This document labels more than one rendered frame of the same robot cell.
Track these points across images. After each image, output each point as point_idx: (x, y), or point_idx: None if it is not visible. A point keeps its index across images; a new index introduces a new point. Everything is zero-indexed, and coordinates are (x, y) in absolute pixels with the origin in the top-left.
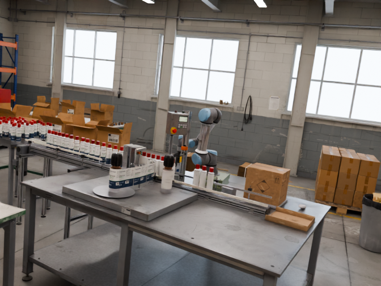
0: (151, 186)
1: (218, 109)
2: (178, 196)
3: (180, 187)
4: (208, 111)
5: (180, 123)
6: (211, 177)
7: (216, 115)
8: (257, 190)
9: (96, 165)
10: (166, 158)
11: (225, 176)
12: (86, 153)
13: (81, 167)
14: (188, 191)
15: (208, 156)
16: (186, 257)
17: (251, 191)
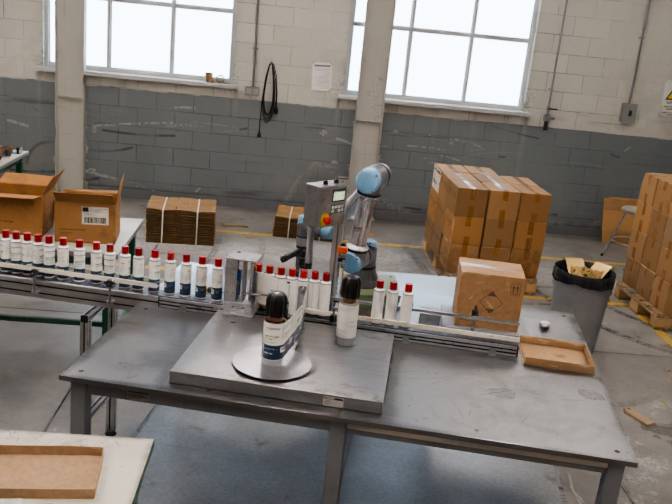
0: (309, 336)
1: (387, 166)
2: (376, 349)
3: None
4: (378, 174)
5: (334, 204)
6: (410, 302)
7: (387, 179)
8: (479, 310)
9: (143, 298)
10: (350, 284)
11: None
12: (111, 275)
13: (103, 305)
14: (375, 333)
15: (368, 253)
16: (353, 442)
17: (483, 317)
